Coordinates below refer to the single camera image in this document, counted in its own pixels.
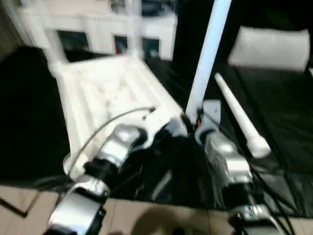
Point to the white plastic table leg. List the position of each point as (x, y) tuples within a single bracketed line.
[(136, 29), (239, 115), (208, 54), (46, 39)]

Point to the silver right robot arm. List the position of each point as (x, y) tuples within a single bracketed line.
[(234, 171)]

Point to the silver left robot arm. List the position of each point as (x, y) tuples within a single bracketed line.
[(98, 176)]

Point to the white flat panel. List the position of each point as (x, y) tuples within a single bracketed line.
[(269, 49)]

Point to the white glass-door cabinet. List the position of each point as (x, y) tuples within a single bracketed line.
[(93, 24)]

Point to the black work mat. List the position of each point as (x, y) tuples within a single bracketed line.
[(29, 122)]

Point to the black folding stand leg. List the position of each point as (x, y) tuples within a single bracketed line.
[(14, 206)]

